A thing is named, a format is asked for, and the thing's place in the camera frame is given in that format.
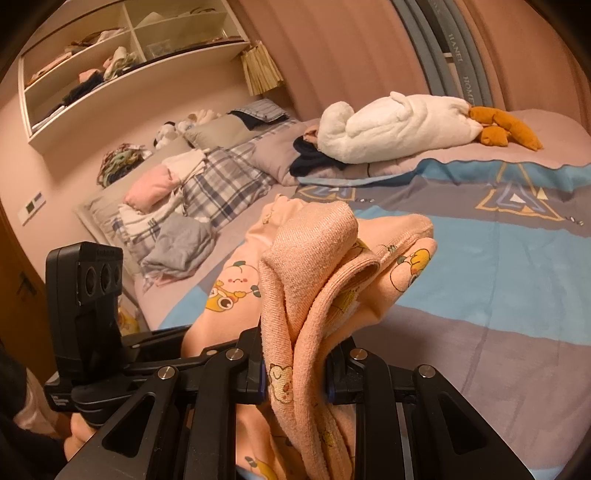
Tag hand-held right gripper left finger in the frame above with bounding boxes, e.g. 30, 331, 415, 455
55, 327, 267, 480

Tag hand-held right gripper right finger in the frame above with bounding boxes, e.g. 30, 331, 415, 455
322, 335, 541, 480

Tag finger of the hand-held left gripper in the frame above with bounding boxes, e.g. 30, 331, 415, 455
121, 324, 197, 352
122, 348, 213, 376

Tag pink cartoon print garment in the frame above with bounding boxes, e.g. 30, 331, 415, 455
182, 194, 438, 480

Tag person's left forearm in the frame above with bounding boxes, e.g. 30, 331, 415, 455
11, 367, 63, 439

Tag dark folded clothes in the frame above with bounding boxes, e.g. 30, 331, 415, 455
60, 74, 105, 105

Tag pink folded clothes pile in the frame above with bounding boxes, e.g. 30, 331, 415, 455
25, 51, 75, 86

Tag pink white rolled clothes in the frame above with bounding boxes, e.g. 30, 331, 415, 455
78, 46, 140, 84

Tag person's left hand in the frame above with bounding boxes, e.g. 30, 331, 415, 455
62, 412, 100, 462

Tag yellow printed bag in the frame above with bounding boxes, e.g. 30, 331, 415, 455
115, 298, 142, 336

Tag wooden door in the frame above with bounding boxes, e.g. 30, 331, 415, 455
0, 198, 57, 384

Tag grey crumpled cloth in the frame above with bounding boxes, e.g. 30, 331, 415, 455
141, 213, 219, 280

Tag pink folded cloth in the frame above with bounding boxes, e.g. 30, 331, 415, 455
124, 164, 182, 214

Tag pile of patterned cloths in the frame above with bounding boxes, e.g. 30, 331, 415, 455
96, 143, 154, 188

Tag plaid quilt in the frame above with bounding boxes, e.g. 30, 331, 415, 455
113, 141, 279, 278

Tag white folded cloth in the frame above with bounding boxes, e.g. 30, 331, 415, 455
161, 148, 209, 182

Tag blue grey patterned blanket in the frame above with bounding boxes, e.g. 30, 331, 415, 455
152, 157, 591, 480

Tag black white plush toy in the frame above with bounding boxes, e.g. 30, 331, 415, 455
154, 121, 180, 149

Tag large grey pillow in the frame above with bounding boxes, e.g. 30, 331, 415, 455
252, 131, 325, 186

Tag dark navy cloth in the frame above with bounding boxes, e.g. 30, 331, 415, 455
288, 136, 352, 178

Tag blue striped pillow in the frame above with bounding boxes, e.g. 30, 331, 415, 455
228, 99, 288, 123

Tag white plush goose toy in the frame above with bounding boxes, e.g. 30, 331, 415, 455
316, 91, 544, 164

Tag beige tassel bundle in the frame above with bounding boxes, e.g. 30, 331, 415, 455
240, 41, 284, 96

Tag pink bed sheet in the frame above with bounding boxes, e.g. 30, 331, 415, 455
74, 108, 591, 333

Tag grey blue curtain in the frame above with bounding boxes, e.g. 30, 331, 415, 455
392, 0, 495, 112

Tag pink curtain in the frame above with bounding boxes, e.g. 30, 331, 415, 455
462, 0, 588, 121

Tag white wall switch panel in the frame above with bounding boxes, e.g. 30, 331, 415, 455
17, 191, 46, 227

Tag white wall shelf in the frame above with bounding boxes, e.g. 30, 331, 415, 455
17, 0, 252, 155

